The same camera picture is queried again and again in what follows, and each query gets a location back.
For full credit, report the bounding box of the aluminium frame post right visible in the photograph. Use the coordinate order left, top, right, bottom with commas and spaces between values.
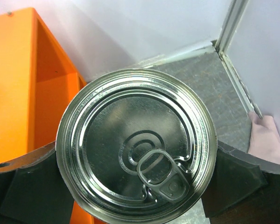
214, 0, 249, 56

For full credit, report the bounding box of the orange box counter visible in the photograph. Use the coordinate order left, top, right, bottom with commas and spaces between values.
0, 7, 96, 224

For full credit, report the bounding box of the blue can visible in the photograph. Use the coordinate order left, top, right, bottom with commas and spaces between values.
56, 69, 218, 224

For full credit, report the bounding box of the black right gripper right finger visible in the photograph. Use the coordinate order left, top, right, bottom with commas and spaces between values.
202, 141, 280, 224

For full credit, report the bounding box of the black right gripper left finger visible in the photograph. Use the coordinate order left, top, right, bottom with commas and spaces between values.
0, 142, 74, 224

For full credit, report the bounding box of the mauve crumpled cloth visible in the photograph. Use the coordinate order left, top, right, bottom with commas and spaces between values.
248, 112, 280, 165

